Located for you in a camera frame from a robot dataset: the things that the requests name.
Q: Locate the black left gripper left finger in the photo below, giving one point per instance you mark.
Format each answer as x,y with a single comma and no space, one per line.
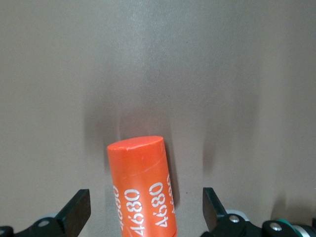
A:
71,217

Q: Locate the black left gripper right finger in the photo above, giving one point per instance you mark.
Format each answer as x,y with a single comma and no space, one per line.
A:
212,212

